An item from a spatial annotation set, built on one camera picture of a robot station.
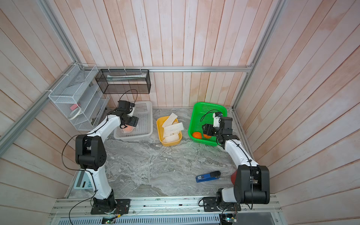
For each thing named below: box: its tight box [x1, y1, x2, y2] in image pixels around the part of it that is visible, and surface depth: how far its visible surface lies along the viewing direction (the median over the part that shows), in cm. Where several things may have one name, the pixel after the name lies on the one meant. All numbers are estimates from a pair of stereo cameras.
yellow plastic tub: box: [156, 115, 183, 147], surface depth 102 cm
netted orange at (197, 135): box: [192, 131, 203, 140], surface depth 97 cm
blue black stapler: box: [195, 170, 222, 183], surface depth 82 cm
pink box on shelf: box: [69, 103, 79, 111], surface depth 83 cm
